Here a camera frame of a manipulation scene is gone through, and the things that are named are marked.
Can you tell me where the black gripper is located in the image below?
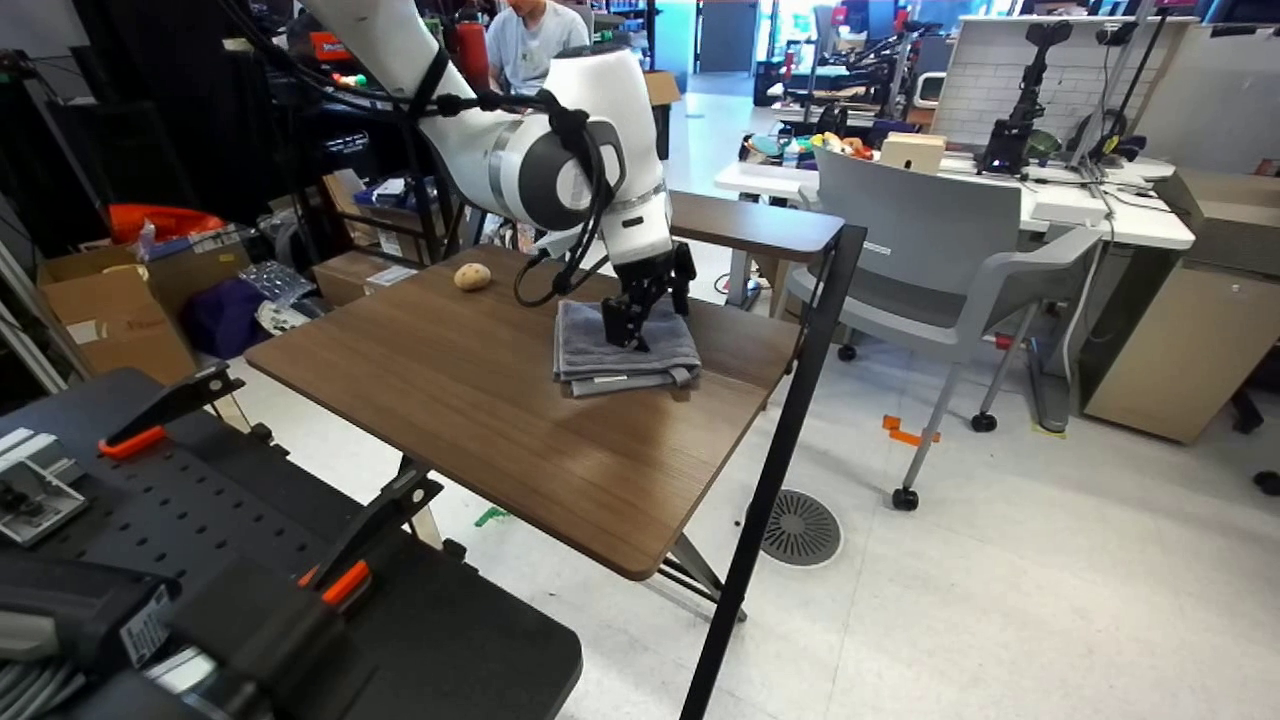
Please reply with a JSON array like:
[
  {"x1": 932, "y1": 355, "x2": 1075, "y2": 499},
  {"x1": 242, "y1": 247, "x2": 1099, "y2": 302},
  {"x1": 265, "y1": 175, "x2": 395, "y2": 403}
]
[{"x1": 600, "y1": 245, "x2": 696, "y2": 347}]

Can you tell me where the grey towel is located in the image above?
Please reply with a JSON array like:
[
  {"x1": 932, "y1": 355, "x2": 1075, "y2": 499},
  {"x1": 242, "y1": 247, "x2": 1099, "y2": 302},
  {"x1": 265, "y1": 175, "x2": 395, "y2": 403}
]
[{"x1": 551, "y1": 298, "x2": 701, "y2": 396}]

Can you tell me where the round beige cookie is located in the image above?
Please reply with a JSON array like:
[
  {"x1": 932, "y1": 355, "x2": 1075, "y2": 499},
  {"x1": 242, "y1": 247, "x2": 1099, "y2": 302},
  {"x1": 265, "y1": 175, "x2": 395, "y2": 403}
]
[{"x1": 454, "y1": 260, "x2": 493, "y2": 290}]

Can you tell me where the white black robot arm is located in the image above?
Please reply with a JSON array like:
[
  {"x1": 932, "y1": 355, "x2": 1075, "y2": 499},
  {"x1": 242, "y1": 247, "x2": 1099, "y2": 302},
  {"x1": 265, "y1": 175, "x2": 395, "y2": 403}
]
[{"x1": 303, "y1": 0, "x2": 692, "y2": 347}]

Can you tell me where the long brown wooden desk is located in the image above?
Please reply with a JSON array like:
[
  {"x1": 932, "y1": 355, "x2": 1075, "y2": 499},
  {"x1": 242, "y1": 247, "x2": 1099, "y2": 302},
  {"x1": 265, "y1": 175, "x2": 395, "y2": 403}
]
[{"x1": 671, "y1": 193, "x2": 841, "y2": 255}]

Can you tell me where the black tripod pole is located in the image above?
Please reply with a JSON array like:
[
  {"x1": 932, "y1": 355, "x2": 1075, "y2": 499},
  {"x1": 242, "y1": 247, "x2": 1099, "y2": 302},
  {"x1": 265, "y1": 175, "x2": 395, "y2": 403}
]
[{"x1": 680, "y1": 225, "x2": 863, "y2": 720}]

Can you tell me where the grey office chair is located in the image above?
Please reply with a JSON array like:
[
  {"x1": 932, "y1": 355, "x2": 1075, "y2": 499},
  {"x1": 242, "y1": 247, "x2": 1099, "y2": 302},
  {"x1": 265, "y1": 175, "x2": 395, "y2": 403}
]
[{"x1": 817, "y1": 150, "x2": 1097, "y2": 510}]

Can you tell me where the person in light shirt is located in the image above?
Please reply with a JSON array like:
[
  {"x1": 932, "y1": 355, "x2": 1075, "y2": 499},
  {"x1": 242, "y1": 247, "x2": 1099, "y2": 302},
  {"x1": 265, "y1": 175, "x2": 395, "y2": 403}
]
[{"x1": 485, "y1": 0, "x2": 589, "y2": 95}]

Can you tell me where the round floor drain cover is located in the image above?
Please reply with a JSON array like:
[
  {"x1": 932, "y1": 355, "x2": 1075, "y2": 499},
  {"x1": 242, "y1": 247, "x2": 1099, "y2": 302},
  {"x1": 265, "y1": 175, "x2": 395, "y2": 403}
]
[{"x1": 763, "y1": 491, "x2": 846, "y2": 566}]

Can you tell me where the black orange clamp front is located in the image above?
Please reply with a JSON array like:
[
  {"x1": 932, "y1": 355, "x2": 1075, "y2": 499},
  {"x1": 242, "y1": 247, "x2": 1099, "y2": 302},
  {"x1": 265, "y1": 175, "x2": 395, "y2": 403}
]
[{"x1": 226, "y1": 467, "x2": 440, "y2": 720}]

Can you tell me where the black orange clamp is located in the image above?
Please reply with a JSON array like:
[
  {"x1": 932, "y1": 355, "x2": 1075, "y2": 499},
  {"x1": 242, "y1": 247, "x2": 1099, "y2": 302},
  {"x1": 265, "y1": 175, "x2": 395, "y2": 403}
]
[
  {"x1": 97, "y1": 367, "x2": 242, "y2": 458},
  {"x1": 226, "y1": 467, "x2": 440, "y2": 720}
]

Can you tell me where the black orange clamp rear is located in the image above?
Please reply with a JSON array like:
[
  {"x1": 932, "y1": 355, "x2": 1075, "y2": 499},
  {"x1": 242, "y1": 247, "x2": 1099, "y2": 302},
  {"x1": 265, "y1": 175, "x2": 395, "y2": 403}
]
[{"x1": 97, "y1": 367, "x2": 242, "y2": 458}]

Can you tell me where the brown cardboard box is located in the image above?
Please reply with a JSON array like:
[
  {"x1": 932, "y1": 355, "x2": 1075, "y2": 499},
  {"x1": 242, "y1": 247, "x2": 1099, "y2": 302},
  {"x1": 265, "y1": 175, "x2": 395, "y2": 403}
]
[{"x1": 37, "y1": 245, "x2": 265, "y2": 382}]

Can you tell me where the beige cabinet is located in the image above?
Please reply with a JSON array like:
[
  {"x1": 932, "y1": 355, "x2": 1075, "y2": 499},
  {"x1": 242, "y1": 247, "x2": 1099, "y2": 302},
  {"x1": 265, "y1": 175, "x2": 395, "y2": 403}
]
[{"x1": 1082, "y1": 172, "x2": 1280, "y2": 444}]

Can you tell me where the black perforated workbench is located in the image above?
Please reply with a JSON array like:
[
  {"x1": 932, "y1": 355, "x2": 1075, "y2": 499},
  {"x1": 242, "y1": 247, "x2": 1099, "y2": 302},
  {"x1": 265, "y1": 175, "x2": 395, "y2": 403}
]
[{"x1": 0, "y1": 373, "x2": 584, "y2": 720}]

